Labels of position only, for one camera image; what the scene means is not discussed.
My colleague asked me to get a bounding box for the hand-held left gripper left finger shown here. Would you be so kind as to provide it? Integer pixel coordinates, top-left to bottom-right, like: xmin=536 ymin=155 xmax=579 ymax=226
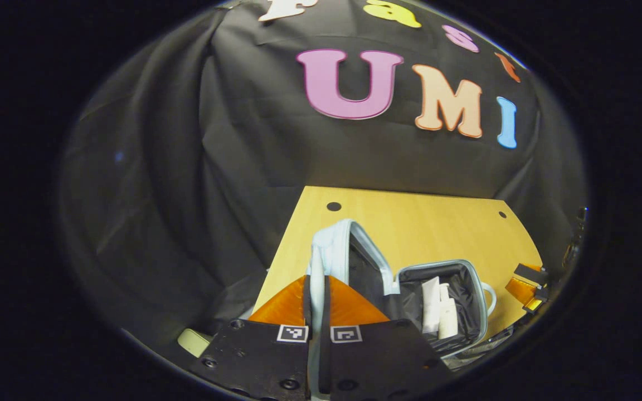
xmin=190 ymin=275 xmax=312 ymax=401

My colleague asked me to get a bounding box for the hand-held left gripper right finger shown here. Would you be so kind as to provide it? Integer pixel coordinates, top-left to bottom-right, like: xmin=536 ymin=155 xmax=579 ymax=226
xmin=320 ymin=276 xmax=451 ymax=401

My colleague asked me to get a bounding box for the black backdrop cloth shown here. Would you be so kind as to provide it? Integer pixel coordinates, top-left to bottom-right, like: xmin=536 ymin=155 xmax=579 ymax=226
xmin=56 ymin=0 xmax=588 ymax=363

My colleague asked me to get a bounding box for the pale cream rounded object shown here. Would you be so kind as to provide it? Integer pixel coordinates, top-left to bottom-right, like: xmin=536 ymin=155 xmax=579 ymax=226
xmin=178 ymin=329 xmax=214 ymax=358

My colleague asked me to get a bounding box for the white skin care tube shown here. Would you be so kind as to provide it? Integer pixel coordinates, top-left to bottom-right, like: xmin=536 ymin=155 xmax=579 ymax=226
xmin=421 ymin=277 xmax=442 ymax=335

